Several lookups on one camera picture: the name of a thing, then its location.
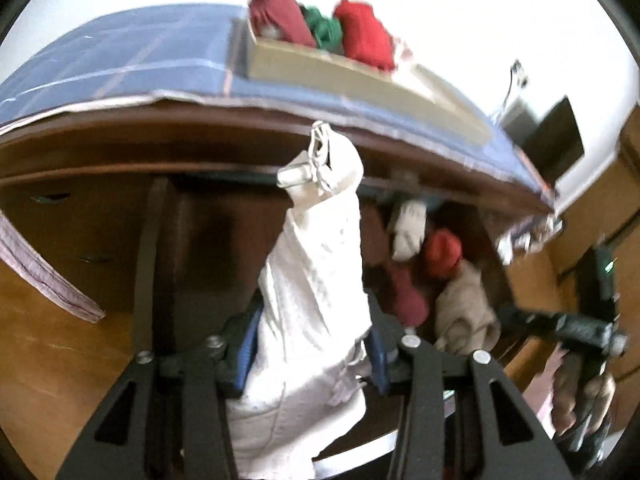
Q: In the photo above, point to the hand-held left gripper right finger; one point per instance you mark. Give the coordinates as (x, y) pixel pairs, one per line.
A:
(382, 370)

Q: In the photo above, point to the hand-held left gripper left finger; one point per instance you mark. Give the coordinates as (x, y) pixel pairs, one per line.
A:
(248, 355)

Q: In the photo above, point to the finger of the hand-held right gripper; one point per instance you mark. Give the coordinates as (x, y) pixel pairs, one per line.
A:
(530, 321)

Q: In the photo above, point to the beige underwear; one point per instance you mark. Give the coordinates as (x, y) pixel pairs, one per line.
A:
(467, 310)

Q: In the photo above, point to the maroon underwear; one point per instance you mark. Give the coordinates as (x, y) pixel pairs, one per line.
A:
(280, 15)
(410, 295)

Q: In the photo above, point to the red underwear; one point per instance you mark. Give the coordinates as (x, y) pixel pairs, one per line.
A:
(365, 35)
(444, 254)

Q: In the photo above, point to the wooden desk drawer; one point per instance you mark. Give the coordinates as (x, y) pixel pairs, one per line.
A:
(210, 240)

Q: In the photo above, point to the small white underwear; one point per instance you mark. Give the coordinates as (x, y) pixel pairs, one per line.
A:
(410, 230)

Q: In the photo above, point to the shallow cardboard tray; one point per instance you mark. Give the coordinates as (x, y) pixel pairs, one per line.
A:
(350, 85)

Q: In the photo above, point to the green underwear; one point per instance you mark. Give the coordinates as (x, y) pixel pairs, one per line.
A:
(322, 27)

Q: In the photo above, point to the wooden side drawer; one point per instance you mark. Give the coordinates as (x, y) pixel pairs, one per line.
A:
(100, 265)
(75, 200)

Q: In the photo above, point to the person's right hand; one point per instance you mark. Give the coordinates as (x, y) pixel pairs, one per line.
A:
(565, 390)

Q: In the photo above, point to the black flat screen television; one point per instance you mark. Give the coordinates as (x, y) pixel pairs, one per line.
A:
(560, 145)

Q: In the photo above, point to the dark wooden desk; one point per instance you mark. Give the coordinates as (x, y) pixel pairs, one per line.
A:
(150, 145)

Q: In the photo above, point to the blue plaid tablecloth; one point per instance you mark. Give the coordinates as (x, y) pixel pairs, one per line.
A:
(125, 60)

